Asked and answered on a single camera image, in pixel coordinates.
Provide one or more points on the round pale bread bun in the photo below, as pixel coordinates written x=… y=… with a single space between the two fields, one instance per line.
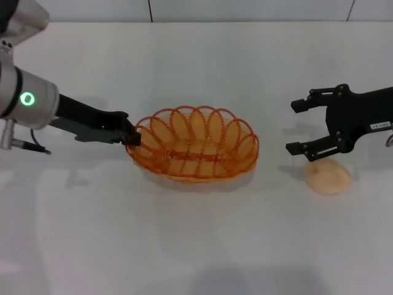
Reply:
x=328 y=179

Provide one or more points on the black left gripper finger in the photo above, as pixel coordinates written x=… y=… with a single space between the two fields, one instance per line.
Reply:
x=132 y=138
x=118 y=121

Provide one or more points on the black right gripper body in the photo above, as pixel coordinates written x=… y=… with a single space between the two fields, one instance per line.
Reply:
x=353 y=113

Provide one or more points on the orange woven plastic basket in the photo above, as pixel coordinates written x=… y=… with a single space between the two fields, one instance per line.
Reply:
x=196 y=156

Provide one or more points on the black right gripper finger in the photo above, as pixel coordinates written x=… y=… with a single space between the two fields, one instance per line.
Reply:
x=319 y=147
x=316 y=98

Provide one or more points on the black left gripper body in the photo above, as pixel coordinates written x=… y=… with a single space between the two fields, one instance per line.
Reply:
x=80 y=118

